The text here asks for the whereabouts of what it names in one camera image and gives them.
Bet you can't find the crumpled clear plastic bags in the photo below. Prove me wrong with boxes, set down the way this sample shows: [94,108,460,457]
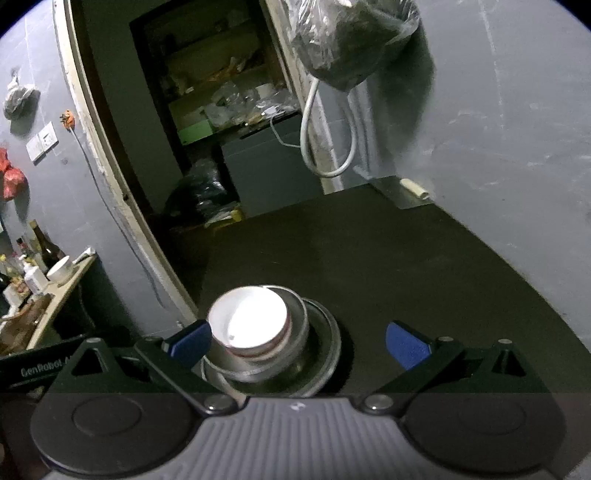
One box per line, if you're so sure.
[203,80,260,128]

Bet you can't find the white pump bottle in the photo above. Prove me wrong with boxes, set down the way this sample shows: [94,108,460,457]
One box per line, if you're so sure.
[18,254,49,296]

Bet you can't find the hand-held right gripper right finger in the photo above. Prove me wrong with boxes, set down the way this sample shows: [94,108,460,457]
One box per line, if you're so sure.
[364,320,553,412]

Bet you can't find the pale door frame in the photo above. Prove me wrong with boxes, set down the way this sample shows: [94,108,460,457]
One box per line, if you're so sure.
[53,0,199,326]

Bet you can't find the kitchen cleaver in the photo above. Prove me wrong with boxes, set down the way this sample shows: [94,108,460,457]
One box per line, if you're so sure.
[369,175,435,211]

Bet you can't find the green box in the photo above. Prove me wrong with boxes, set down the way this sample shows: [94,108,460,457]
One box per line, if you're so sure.
[178,121,214,147]

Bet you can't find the black plastic bag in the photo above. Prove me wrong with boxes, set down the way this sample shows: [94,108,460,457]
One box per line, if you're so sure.
[164,159,241,227]

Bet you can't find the white hose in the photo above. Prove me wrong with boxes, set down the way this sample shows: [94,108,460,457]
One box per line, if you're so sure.
[300,76,359,179]

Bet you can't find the dark glass bottle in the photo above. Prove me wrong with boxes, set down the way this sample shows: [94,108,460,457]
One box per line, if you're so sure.
[28,220,66,273]

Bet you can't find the red plastic bag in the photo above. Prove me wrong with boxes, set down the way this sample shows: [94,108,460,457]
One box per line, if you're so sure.
[0,148,28,200]

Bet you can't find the cluttered storage shelf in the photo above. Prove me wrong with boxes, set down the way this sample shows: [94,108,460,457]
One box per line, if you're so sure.
[131,0,301,149]

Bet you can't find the grey hanging bag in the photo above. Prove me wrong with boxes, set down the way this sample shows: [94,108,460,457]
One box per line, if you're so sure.
[2,69,42,122]

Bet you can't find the thin white cable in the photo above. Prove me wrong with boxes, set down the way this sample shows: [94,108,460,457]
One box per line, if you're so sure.
[270,113,301,149]

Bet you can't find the wooden shelf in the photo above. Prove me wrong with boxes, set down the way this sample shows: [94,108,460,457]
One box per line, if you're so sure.
[0,254,98,356]

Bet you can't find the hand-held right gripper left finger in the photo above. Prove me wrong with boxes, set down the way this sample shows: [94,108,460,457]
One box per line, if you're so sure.
[47,318,235,412]

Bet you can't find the steel bowl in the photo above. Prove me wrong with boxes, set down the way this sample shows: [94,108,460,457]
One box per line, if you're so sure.
[201,285,310,384]

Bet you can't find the hanging clear plastic bag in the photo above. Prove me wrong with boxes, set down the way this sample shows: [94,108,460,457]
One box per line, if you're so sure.
[288,0,421,91]

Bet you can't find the wide white ceramic bowl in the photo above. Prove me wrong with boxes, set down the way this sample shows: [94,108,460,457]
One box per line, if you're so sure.
[226,314,296,366]

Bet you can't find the plain white bowl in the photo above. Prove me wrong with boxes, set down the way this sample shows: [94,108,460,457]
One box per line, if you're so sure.
[46,255,76,284]

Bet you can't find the small white ceramic bowl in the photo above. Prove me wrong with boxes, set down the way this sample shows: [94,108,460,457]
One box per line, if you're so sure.
[207,286,291,359]

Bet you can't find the dark grey cabinet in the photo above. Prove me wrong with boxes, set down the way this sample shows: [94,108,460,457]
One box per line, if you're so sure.
[221,113,324,218]

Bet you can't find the white wall switch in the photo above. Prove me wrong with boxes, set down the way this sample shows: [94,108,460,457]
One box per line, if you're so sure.
[25,121,60,162]

